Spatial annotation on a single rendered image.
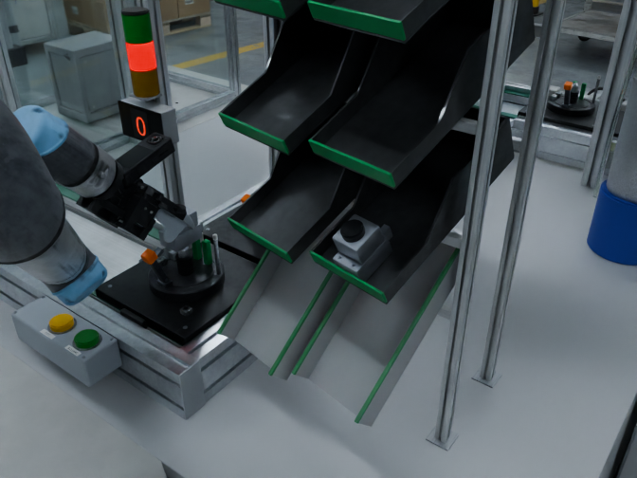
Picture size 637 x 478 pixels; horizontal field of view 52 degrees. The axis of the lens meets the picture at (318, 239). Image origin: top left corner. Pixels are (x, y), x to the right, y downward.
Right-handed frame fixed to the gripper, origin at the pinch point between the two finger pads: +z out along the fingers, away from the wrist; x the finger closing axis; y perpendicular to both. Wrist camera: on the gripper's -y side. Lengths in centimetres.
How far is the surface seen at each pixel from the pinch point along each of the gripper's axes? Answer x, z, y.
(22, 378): -13.8, -0.4, 37.9
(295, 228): 29.8, -11.0, -3.3
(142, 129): -18.4, -1.2, -12.7
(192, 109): -81, 68, -45
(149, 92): -16.7, -5.8, -18.6
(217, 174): -43, 52, -23
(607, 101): 44, 70, -80
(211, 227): -9.9, 20.8, -3.5
